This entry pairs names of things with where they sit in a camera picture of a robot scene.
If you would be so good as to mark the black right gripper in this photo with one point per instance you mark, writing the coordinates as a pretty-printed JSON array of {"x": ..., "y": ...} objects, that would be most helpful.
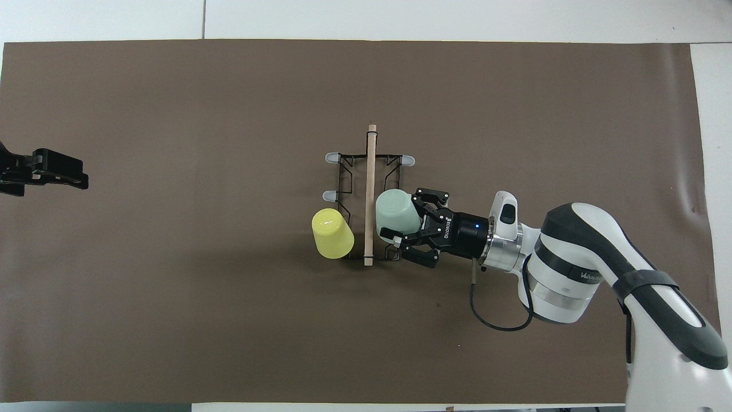
[{"x": 464, "y": 234}]

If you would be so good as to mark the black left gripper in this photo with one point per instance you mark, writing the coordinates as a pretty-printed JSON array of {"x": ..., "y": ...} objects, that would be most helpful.
[{"x": 12, "y": 170}]

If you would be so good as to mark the pale green plastic cup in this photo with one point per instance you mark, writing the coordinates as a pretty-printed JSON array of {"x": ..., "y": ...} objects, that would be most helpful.
[{"x": 397, "y": 214}]

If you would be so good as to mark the yellow plastic cup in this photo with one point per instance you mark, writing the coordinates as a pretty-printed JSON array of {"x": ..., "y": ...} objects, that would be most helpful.
[{"x": 333, "y": 236}]

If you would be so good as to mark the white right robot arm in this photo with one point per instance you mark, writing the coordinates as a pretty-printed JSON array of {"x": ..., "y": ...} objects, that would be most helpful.
[{"x": 572, "y": 269}]

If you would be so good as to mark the brown paper table mat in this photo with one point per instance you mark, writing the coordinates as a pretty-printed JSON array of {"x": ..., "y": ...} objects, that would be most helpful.
[{"x": 229, "y": 320}]

